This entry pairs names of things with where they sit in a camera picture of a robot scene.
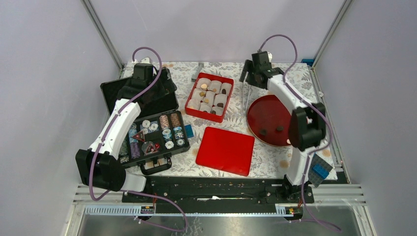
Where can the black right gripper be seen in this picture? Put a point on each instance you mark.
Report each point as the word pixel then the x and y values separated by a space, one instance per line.
pixel 248 68

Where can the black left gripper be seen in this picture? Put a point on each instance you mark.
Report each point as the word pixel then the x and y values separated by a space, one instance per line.
pixel 166 87

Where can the silver tweezers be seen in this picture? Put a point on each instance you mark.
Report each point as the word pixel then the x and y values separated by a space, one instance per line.
pixel 245 95

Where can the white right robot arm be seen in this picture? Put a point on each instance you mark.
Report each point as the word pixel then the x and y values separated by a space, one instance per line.
pixel 307 126

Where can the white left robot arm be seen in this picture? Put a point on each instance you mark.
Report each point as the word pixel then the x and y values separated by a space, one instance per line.
pixel 99 165

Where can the dark round chocolate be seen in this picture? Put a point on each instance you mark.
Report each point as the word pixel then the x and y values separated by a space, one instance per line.
pixel 262 132

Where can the white paper cup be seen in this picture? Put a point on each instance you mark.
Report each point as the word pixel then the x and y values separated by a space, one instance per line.
pixel 220 98

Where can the dark red round tray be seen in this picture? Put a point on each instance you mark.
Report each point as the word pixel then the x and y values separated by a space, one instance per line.
pixel 268 112

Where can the red tin box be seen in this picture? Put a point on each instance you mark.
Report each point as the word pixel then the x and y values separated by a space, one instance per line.
pixel 195 105

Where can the black poker chip case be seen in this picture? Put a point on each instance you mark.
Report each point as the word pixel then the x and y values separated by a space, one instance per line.
pixel 155 136

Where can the red tin lid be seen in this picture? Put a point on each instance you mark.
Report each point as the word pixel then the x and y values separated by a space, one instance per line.
pixel 226 151

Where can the grey lego baseplate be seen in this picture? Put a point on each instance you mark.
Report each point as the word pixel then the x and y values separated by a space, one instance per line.
pixel 314 178

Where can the blue lego brick on baseplate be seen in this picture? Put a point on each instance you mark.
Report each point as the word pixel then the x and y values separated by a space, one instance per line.
pixel 320 171

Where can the grey metal bracket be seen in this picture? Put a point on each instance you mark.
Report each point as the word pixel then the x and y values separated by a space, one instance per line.
pixel 197 71

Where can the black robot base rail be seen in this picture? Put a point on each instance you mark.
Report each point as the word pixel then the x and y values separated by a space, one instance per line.
pixel 212 195

